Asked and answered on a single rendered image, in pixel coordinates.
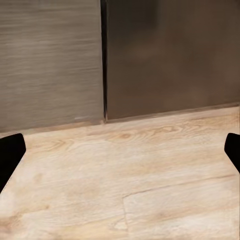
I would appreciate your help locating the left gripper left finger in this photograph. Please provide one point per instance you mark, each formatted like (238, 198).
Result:
(12, 149)

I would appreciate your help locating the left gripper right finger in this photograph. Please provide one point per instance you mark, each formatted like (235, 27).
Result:
(232, 149)

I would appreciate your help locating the dishwasher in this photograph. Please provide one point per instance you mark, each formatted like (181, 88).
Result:
(51, 66)

